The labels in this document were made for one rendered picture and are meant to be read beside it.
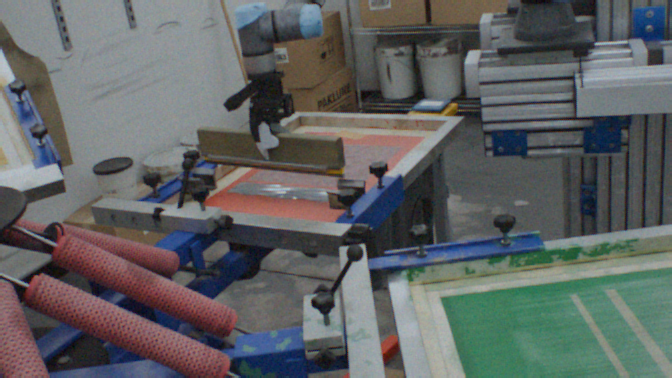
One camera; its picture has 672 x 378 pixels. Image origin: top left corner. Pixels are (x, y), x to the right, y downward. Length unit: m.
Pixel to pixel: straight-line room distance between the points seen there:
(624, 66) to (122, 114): 2.99
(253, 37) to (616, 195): 1.12
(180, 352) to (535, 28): 1.18
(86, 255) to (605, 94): 1.18
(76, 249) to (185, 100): 3.52
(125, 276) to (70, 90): 2.89
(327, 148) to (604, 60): 0.70
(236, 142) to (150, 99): 2.61
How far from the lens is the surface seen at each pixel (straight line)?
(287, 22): 1.70
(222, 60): 4.96
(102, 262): 1.20
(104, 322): 1.09
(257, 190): 1.96
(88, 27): 4.14
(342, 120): 2.35
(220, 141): 1.88
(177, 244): 1.55
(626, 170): 2.21
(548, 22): 1.88
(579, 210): 2.31
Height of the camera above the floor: 1.68
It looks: 23 degrees down
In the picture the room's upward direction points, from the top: 8 degrees counter-clockwise
